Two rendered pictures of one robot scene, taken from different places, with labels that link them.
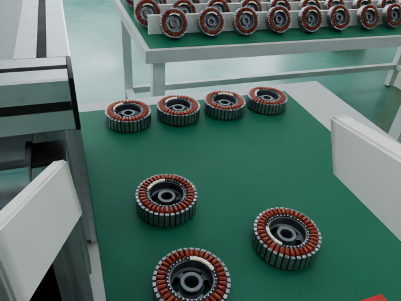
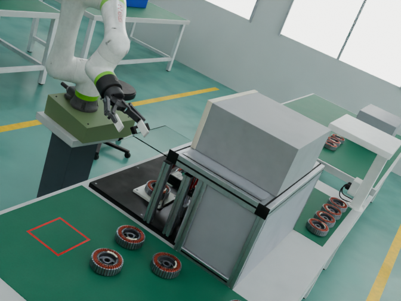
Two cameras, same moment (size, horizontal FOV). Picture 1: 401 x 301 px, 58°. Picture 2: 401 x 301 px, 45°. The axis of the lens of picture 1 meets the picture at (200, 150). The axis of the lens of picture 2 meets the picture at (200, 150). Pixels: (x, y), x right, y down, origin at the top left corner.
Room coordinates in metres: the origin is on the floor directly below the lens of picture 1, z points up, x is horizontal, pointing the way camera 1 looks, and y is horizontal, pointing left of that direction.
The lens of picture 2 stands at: (1.50, -1.00, 1.86)
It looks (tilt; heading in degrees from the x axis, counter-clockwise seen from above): 23 degrees down; 135
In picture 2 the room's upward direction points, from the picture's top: 21 degrees clockwise
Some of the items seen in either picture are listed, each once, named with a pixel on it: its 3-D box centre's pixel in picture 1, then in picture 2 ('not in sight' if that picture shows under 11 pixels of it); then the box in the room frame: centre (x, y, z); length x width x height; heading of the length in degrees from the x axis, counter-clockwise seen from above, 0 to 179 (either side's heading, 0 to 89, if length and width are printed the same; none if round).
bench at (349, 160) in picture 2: not in sight; (318, 166); (-0.67, 2.65, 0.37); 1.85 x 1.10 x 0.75; 112
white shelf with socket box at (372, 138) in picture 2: not in sight; (348, 167); (0.23, 1.43, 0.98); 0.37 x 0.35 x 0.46; 112
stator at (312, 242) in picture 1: (285, 236); (106, 261); (0.42, -0.16, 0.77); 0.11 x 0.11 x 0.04
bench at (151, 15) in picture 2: not in sight; (113, 34); (-3.80, 2.13, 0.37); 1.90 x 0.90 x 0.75; 112
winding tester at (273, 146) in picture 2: not in sight; (264, 137); (0.33, 0.48, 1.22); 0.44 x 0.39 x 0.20; 112
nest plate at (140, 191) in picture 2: not in sight; (156, 194); (0.07, 0.26, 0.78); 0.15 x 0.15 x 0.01; 22
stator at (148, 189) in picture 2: not in sight; (157, 189); (0.07, 0.26, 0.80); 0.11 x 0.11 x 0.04
